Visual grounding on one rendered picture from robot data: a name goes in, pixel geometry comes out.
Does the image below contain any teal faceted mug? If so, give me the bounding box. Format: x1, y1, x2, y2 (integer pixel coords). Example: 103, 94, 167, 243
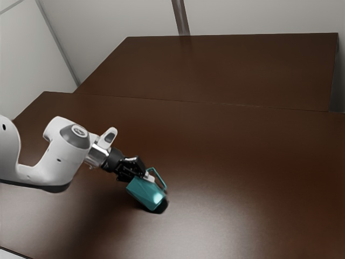
125, 167, 168, 212

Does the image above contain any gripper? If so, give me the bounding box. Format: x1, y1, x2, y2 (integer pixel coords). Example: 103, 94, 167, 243
101, 147, 156, 184

